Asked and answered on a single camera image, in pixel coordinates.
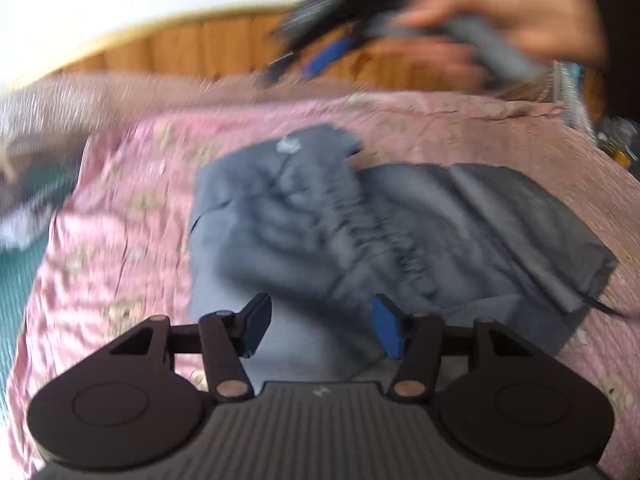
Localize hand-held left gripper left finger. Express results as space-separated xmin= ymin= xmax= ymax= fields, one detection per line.
xmin=107 ymin=292 xmax=273 ymax=403

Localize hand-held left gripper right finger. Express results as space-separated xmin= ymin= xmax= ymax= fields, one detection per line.
xmin=371 ymin=294 xmax=538 ymax=403

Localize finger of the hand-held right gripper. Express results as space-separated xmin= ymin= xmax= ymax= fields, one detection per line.
xmin=257 ymin=42 xmax=311 ymax=88
xmin=300 ymin=37 xmax=353 ymax=81

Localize grey pants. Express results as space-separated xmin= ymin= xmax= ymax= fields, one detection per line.
xmin=186 ymin=124 xmax=620 ymax=396

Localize person's right hand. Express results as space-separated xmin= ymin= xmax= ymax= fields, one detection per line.
xmin=360 ymin=0 xmax=611 ymax=93

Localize pink bear-print blanket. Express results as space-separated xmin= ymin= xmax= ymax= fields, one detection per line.
xmin=0 ymin=92 xmax=640 ymax=476

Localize bubble wrap sheet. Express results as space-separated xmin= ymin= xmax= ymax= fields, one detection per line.
xmin=0 ymin=60 xmax=598 ymax=171

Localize teal mat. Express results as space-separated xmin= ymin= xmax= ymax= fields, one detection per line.
xmin=0 ymin=160 xmax=51 ymax=386

